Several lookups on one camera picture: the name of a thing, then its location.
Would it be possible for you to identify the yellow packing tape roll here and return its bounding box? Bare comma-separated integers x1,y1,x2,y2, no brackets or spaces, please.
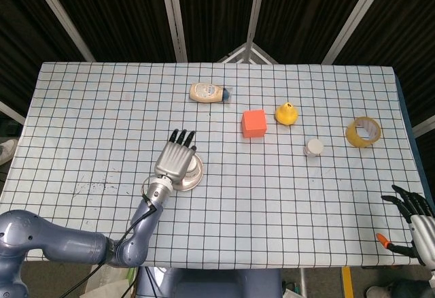
345,116,383,149

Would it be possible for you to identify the grey metal table leg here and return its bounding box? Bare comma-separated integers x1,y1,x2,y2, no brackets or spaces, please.
298,267,309,298

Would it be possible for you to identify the round stainless steel plate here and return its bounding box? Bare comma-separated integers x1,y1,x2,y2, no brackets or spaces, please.
172,152,205,193

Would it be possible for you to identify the white triangular frame brace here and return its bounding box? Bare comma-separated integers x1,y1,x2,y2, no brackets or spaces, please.
217,42,279,64

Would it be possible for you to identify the white aluminium frame post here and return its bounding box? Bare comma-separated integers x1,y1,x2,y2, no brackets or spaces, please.
321,0,387,65
158,0,188,63
26,0,95,63
412,114,435,139
0,100,27,125
243,0,268,49

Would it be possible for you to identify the cream mayonnaise squeeze bottle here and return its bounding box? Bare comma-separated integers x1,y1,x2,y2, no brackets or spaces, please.
189,82,234,104

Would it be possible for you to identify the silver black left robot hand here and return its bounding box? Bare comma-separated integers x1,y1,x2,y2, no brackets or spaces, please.
154,129,198,180

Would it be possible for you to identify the blue-grey robot torso base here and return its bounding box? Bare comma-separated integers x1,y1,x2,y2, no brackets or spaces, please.
135,266,283,298

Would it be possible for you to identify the yellow toy pear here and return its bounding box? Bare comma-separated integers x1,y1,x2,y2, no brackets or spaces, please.
275,101,300,126

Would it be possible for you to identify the white black checkered tablecloth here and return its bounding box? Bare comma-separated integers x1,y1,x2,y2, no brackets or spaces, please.
0,61,432,269

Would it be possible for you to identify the white sneaker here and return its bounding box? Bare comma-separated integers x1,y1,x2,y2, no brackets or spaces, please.
0,139,18,165
366,286,392,298

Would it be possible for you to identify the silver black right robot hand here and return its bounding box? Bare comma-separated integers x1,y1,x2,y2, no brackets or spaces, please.
376,184,435,269

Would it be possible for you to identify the small white plastic jar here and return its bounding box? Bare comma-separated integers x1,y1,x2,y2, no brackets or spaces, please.
303,137,325,159

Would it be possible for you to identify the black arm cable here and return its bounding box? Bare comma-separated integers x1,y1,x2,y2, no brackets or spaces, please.
66,175,161,298

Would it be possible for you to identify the orange cube block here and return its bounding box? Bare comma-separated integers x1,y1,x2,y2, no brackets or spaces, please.
241,109,268,139

